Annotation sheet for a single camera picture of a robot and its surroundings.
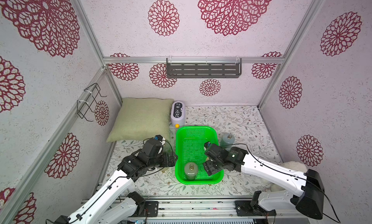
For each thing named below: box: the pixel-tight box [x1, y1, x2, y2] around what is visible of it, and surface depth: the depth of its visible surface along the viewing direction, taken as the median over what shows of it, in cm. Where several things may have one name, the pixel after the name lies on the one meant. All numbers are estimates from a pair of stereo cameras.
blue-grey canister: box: [220, 132, 235, 151], surface depth 94 cm
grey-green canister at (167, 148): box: [162, 141, 172, 154], surface depth 89 cm
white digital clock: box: [170, 100, 186, 128], surface depth 105 cm
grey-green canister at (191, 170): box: [184, 161, 199, 181], surface depth 81 cm
